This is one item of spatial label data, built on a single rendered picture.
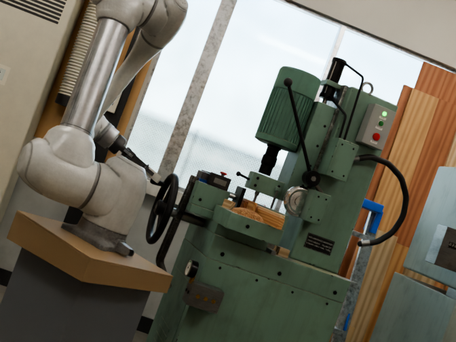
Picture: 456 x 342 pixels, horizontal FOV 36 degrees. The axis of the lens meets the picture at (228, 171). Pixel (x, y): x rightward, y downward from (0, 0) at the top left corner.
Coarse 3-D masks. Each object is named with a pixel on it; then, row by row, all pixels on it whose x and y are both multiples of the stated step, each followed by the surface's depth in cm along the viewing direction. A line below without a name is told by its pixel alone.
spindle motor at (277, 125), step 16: (304, 80) 272; (272, 96) 278; (288, 96) 273; (304, 96) 273; (272, 112) 275; (288, 112) 272; (304, 112) 275; (272, 128) 273; (288, 128) 273; (272, 144) 275; (288, 144) 273
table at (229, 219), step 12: (192, 204) 264; (216, 204) 267; (204, 216) 265; (216, 216) 261; (228, 216) 247; (240, 216) 247; (228, 228) 246; (240, 228) 247; (252, 228) 248; (264, 228) 249; (264, 240) 250; (276, 240) 251
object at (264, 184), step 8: (248, 176) 281; (256, 176) 276; (264, 176) 277; (248, 184) 277; (256, 184) 276; (264, 184) 277; (272, 184) 278; (280, 184) 279; (256, 192) 279; (264, 192) 277; (272, 192) 278; (280, 192) 279
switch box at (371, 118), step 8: (368, 104) 277; (376, 104) 272; (368, 112) 274; (376, 112) 272; (392, 112) 274; (368, 120) 272; (376, 120) 272; (384, 120) 273; (392, 120) 274; (360, 128) 276; (368, 128) 272; (376, 128) 272; (384, 128) 273; (360, 136) 273; (368, 136) 272; (384, 136) 273; (368, 144) 272; (384, 144) 274
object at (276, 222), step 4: (256, 212) 269; (260, 212) 265; (264, 212) 261; (268, 212) 257; (264, 216) 259; (268, 216) 255; (272, 216) 251; (276, 216) 247; (264, 220) 258; (268, 220) 254; (272, 220) 250; (276, 220) 246; (280, 220) 244; (284, 220) 244; (268, 224) 252; (272, 224) 249; (276, 224) 245; (280, 224) 244; (276, 228) 244; (280, 228) 244
